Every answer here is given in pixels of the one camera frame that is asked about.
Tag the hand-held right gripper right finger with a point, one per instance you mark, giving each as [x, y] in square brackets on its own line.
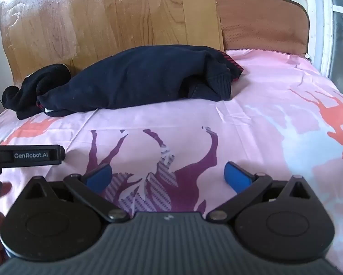
[235, 179]

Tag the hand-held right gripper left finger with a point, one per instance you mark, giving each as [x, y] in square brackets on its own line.
[98, 177]

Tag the navy reindeer pattern sweater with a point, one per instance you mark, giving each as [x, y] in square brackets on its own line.
[131, 77]

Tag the pink deer print bed sheet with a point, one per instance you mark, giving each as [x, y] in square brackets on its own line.
[245, 120]

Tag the black fleece garment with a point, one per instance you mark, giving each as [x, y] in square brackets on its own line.
[36, 86]

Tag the wooden headboard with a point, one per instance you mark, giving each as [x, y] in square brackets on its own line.
[102, 20]

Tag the brown mesh cushion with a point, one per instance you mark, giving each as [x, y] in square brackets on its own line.
[260, 25]

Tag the white window frame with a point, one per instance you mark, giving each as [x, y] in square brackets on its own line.
[326, 20]

